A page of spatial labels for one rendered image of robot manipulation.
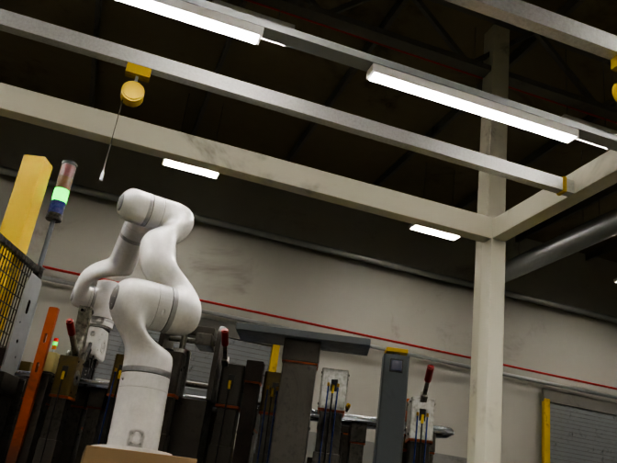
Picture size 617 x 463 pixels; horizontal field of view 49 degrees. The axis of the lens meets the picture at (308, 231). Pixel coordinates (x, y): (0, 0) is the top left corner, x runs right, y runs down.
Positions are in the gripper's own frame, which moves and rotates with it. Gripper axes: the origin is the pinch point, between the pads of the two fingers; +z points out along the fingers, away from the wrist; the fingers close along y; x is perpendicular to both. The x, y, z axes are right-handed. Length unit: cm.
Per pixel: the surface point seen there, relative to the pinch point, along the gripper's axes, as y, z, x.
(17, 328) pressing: -1.0, -11.8, 26.5
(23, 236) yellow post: 45, -59, 58
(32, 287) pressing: 0.8, -26.8, 26.5
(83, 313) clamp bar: -17.0, -15.9, 0.1
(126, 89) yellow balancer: 153, -203, 75
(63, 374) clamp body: -20.6, 3.5, -0.3
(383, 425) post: -37, 8, -94
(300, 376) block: -37, -2, -70
